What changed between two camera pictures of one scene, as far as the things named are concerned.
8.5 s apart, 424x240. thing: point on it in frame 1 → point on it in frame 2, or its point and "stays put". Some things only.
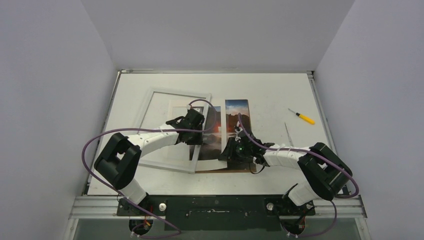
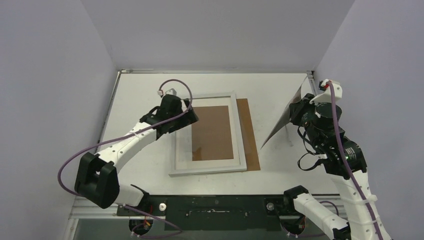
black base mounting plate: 215,212 stays put
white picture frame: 185,166 → 173,172
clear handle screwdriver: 289,135 stays put
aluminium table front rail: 107,207 stays put
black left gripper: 198,141 → 188,118
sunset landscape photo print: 211,146 → 287,117
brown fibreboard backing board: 233,167 → 212,137
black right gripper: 232,153 → 296,110
